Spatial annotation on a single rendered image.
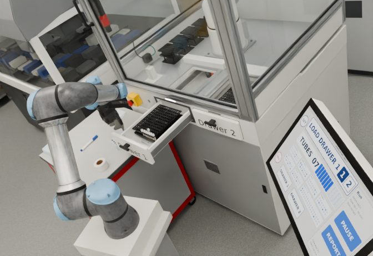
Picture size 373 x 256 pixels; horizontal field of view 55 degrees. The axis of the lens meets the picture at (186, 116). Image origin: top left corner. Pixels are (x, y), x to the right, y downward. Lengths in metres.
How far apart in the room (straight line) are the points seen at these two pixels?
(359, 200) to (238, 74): 0.70
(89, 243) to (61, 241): 1.36
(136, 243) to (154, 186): 0.77
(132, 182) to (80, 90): 0.83
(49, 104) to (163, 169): 1.00
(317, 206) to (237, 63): 0.62
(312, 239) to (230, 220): 1.38
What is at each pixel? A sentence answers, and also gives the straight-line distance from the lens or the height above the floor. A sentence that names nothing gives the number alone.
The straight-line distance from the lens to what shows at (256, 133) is 1.65.
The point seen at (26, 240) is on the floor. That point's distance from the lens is 3.19.
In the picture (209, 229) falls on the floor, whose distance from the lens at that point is 2.47.
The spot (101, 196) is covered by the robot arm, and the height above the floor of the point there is 1.06.
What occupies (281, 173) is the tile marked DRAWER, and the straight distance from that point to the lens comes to 1.30.
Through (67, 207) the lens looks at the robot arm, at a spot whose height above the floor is 1.04.
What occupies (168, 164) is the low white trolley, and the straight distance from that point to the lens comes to 2.24.
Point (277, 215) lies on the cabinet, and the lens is 2.11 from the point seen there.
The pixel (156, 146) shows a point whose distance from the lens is 1.78.
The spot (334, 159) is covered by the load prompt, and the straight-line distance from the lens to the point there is 1.11.
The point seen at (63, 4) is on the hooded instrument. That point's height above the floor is 1.45.
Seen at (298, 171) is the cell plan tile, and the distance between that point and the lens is 1.22.
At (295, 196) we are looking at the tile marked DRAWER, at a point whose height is 1.01.
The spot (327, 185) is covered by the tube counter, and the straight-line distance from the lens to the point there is 1.11.
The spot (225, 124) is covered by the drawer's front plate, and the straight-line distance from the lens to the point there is 1.71.
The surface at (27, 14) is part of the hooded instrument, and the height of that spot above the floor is 1.50.
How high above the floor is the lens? 1.97
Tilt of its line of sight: 35 degrees down
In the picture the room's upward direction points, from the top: 21 degrees counter-clockwise
